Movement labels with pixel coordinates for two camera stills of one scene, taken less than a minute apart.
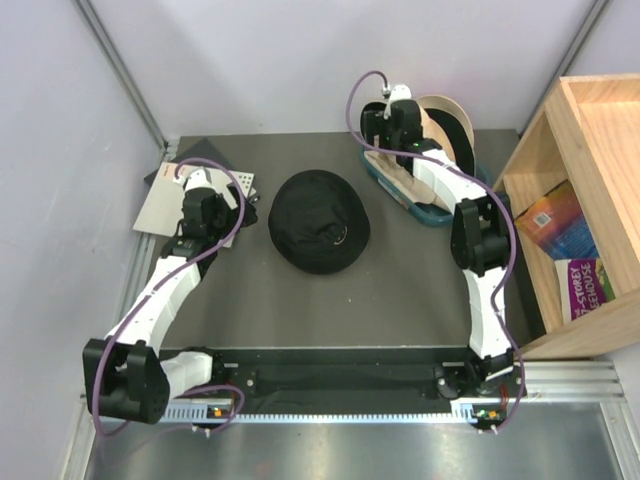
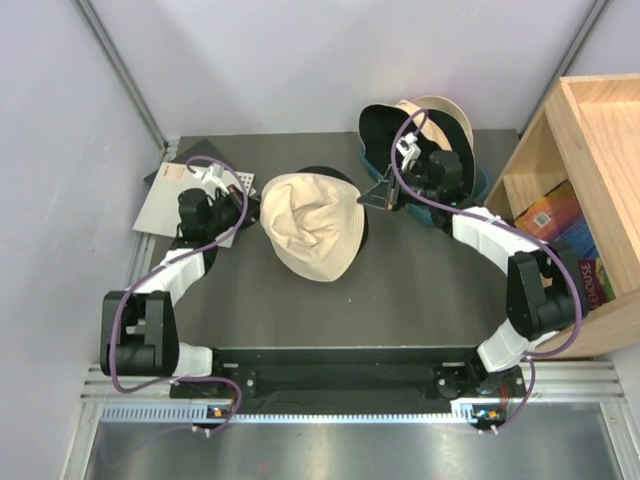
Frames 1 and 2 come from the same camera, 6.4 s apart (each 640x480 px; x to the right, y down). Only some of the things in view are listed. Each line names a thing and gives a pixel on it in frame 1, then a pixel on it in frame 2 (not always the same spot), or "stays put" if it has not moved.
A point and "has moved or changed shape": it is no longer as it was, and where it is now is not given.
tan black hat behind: [447, 124] stays put
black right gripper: [376, 123] → [385, 195]
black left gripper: [222, 204] stays put
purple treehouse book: [583, 286] stays put
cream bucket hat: [417, 189] has moved or changed shape
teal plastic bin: [421, 210] stays put
